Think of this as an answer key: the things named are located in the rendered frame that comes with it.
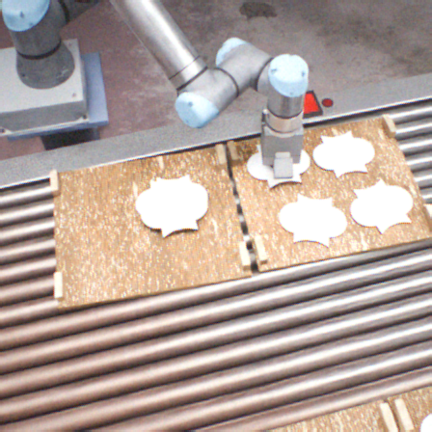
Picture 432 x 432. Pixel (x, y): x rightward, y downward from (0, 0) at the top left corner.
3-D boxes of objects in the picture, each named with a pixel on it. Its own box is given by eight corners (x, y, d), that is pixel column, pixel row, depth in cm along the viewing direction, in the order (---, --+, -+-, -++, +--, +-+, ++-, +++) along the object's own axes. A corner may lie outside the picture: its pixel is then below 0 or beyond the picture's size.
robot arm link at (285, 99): (283, 43, 113) (318, 63, 110) (278, 84, 122) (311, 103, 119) (257, 66, 110) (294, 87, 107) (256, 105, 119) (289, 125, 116)
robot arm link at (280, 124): (306, 119, 117) (265, 120, 117) (303, 133, 121) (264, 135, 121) (301, 91, 121) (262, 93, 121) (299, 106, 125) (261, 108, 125)
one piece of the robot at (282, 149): (264, 144, 117) (261, 190, 131) (310, 142, 117) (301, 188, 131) (259, 99, 123) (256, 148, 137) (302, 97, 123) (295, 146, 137)
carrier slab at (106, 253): (53, 176, 139) (51, 173, 137) (222, 150, 142) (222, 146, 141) (59, 310, 121) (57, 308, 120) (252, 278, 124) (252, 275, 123)
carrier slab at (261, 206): (225, 148, 142) (225, 144, 141) (384, 121, 146) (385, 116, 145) (259, 274, 125) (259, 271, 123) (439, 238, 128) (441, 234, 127)
